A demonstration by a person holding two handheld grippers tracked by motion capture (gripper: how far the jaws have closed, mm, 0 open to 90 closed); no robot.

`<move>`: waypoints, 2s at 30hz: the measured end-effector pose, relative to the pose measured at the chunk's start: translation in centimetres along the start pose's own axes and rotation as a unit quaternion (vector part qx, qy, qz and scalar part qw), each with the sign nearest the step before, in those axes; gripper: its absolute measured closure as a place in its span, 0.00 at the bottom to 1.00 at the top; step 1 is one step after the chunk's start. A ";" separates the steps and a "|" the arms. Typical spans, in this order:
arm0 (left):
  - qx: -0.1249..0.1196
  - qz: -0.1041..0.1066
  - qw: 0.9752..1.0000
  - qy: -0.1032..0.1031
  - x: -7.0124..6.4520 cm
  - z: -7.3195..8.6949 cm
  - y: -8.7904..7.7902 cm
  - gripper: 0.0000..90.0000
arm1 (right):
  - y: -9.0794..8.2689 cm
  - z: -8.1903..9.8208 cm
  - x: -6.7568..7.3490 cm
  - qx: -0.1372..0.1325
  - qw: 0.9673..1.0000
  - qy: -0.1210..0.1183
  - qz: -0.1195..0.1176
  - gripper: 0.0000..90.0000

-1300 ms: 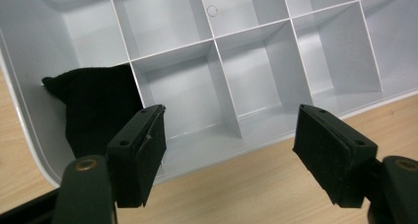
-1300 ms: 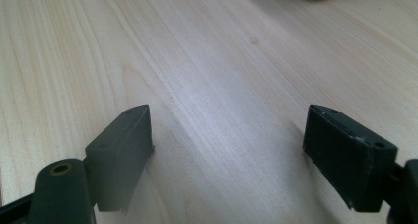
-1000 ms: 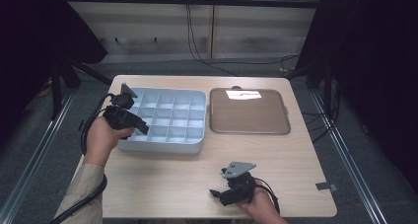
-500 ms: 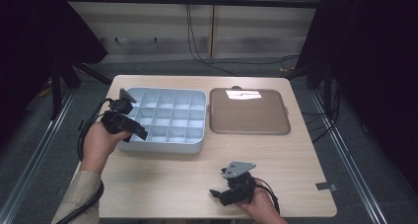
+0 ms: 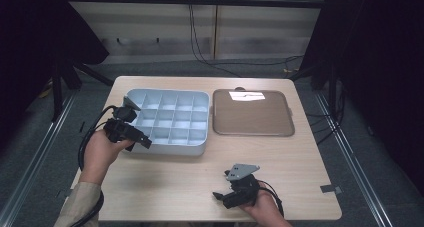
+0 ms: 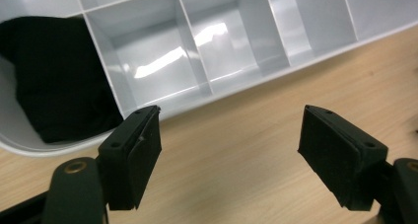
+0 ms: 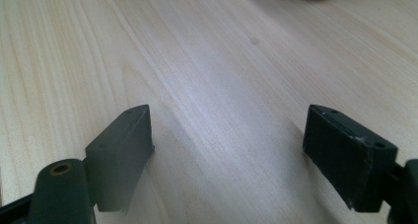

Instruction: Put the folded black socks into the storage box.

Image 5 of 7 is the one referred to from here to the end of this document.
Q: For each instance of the grey tape piece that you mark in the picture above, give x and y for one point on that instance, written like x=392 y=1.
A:
x=64 y=193
x=330 y=188

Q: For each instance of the black horizontal bar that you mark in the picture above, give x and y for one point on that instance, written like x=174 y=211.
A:
x=200 y=1

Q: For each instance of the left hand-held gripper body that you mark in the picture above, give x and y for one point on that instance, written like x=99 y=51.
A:
x=121 y=130

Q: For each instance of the metal floor rail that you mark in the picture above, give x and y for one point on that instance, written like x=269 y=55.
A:
x=36 y=153
x=350 y=153

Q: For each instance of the black curtain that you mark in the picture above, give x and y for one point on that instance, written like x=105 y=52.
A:
x=383 y=70
x=36 y=53

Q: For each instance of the black metal stand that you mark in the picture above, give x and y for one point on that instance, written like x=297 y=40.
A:
x=66 y=77

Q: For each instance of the person's right hand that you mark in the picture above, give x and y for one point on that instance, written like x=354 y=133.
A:
x=266 y=210

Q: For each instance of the white divided storage box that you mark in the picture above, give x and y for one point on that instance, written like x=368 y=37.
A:
x=173 y=120

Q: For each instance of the person's left hand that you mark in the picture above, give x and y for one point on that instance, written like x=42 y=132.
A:
x=98 y=157

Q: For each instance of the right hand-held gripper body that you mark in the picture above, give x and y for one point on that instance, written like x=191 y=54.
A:
x=246 y=190

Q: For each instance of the brown square tray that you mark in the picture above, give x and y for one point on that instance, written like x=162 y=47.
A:
x=253 y=117

